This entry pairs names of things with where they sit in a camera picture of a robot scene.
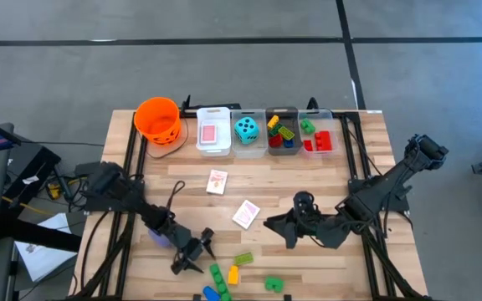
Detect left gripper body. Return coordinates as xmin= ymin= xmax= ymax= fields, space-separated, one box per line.
xmin=169 ymin=227 xmax=205 ymax=264

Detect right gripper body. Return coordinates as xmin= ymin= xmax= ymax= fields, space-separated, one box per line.
xmin=290 ymin=191 xmax=324 ymax=236

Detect pink playing card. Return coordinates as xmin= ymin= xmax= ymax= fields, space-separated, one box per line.
xmin=231 ymin=199 xmax=262 ymax=231

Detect lime toy block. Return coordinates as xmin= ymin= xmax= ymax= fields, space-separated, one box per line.
xmin=233 ymin=252 xmax=255 ymax=267
xmin=277 ymin=125 xmax=296 ymax=141

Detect teal foam die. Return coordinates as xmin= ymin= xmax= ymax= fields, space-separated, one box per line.
xmin=233 ymin=116 xmax=260 ymax=146

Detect red-backed playing card deck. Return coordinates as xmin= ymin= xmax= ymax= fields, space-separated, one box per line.
xmin=199 ymin=124 xmax=218 ymax=145

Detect purple foam die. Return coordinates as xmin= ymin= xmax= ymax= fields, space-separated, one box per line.
xmin=147 ymin=227 xmax=173 ymax=248

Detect long green toy block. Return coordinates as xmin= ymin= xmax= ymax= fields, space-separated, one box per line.
xmin=208 ymin=263 xmax=233 ymax=301

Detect clear-wrapped playing card deck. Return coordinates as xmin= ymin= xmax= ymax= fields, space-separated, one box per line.
xmin=205 ymin=168 xmax=229 ymax=196

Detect clear plastic bin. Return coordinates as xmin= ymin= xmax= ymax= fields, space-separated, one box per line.
xmin=297 ymin=109 xmax=338 ymax=159
xmin=230 ymin=109 xmax=268 ymax=159

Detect grey plastic bin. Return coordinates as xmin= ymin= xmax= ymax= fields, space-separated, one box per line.
xmin=264 ymin=105 xmax=301 ymax=156

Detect white plastic bin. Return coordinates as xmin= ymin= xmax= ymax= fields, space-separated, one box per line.
xmin=196 ymin=106 xmax=233 ymax=157

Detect orange pumpkin bucket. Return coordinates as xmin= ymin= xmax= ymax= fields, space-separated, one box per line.
xmin=133 ymin=96 xmax=182 ymax=146

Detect white paper sheets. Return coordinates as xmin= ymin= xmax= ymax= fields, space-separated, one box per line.
xmin=13 ymin=212 xmax=74 ymax=283

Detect black equipment stand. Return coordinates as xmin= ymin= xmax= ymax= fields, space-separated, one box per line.
xmin=0 ymin=144 xmax=84 ymax=252

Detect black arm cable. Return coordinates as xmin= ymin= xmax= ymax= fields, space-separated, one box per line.
xmin=166 ymin=179 xmax=187 ymax=210

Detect yellow cable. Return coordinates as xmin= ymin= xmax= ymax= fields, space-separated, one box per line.
xmin=1 ymin=177 xmax=98 ymax=215

